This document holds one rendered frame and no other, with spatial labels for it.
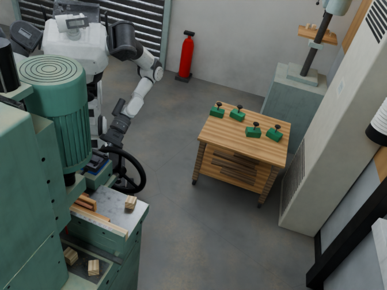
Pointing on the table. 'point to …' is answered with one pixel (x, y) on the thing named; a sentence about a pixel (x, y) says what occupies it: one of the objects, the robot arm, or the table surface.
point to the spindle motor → (60, 104)
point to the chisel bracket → (79, 187)
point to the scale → (91, 221)
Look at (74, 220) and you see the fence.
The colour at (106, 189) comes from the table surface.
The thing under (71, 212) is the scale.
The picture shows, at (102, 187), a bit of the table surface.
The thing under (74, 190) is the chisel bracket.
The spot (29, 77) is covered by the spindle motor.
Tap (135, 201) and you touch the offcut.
